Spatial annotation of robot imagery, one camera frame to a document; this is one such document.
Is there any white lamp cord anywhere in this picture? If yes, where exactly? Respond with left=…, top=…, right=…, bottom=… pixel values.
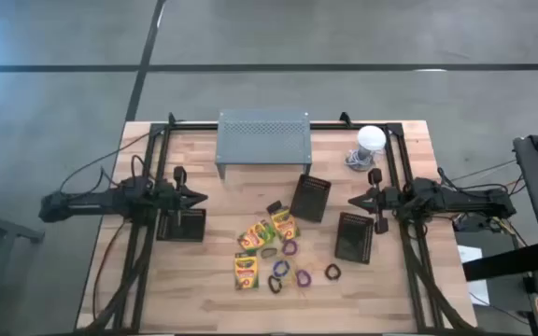
left=345, top=148, right=375, bottom=172

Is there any black cart beam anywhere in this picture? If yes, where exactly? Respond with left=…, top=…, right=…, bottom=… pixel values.
left=462, top=242, right=538, bottom=282

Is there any black aluminium table frame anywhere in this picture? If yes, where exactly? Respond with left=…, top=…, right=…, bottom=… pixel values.
left=86, top=111, right=475, bottom=335

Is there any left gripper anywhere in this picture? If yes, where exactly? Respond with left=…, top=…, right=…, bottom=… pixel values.
left=157, top=165, right=208, bottom=226

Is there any Crayola crayon box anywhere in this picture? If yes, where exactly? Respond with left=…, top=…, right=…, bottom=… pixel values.
left=234, top=251, right=260, bottom=290
left=269, top=208, right=301, bottom=242
left=237, top=219, right=270, bottom=253

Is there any grey perforated metal shelf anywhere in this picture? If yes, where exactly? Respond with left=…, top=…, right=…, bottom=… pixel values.
left=216, top=110, right=313, bottom=180

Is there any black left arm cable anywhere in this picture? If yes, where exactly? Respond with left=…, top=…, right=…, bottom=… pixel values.
left=58, top=133, right=151, bottom=193

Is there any black mesh basket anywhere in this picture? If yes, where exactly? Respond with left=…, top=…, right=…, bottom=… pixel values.
left=289, top=174, right=333, bottom=223
left=333, top=212, right=375, bottom=265
left=156, top=208, right=207, bottom=243

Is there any yellow rubber band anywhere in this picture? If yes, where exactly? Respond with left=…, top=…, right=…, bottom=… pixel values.
left=273, top=259, right=301, bottom=287

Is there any coloured cable bundle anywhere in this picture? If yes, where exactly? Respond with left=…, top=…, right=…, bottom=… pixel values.
left=436, top=161, right=530, bottom=248

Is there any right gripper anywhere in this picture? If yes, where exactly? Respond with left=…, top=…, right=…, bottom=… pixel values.
left=347, top=167, right=399, bottom=235

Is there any white paper sheet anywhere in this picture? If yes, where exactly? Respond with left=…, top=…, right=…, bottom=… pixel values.
left=457, top=245, right=491, bottom=307

